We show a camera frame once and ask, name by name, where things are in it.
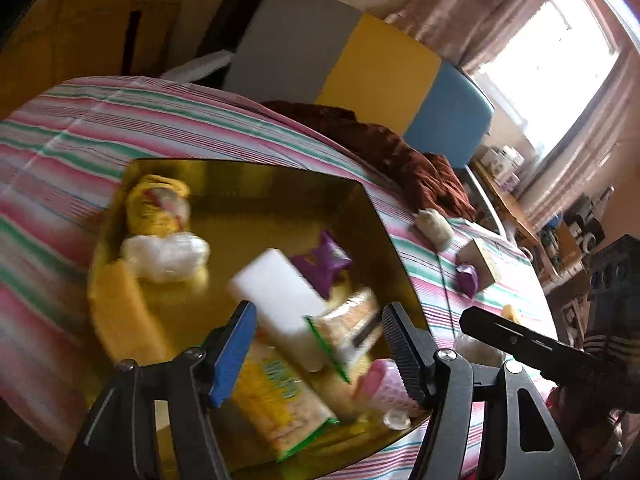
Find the window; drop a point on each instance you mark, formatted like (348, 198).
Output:
(550, 60)

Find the small clear cap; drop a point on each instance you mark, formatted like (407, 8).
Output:
(397, 419)

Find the white grey pad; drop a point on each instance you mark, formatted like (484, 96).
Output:
(200, 67)

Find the small cardboard box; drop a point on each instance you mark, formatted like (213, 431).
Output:
(482, 260)

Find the yellow sponge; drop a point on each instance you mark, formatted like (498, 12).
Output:
(120, 310)

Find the black rolled mat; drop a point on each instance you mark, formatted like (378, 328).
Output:
(240, 5)

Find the yellow plastic bag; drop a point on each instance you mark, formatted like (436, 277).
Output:
(150, 205)

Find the gold metal tin box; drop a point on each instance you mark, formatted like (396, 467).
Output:
(240, 220)

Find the white foam block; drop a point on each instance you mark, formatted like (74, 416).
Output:
(280, 295)

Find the wooden wardrobe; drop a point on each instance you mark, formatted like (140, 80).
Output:
(75, 25)

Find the white plastic bag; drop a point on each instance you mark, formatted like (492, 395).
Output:
(165, 257)

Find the pink plastic cup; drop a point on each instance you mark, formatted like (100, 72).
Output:
(385, 385)

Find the small yellow item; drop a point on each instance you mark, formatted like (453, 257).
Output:
(511, 312)

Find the white fluffy toy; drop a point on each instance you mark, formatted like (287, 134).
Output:
(432, 227)

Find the brown cloth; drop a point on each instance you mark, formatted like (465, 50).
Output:
(390, 160)

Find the clear cracker packet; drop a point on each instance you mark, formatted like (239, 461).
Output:
(345, 325)

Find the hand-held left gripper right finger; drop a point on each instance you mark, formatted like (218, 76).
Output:
(407, 360)

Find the white boxes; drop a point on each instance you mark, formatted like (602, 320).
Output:
(502, 165)

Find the clear plastic container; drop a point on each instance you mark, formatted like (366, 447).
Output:
(477, 352)

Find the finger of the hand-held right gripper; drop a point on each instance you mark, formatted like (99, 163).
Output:
(525, 345)

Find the striped bed sheet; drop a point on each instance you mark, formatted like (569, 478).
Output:
(60, 160)

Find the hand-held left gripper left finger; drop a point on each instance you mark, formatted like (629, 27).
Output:
(232, 360)

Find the grey yellow blue headboard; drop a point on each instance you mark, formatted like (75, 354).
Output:
(380, 70)

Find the pink curtain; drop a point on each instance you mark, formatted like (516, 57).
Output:
(475, 10)
(585, 150)

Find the yellow green snack packet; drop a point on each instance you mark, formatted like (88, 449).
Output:
(280, 400)

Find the wooden side table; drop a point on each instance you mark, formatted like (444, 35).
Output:
(510, 205)

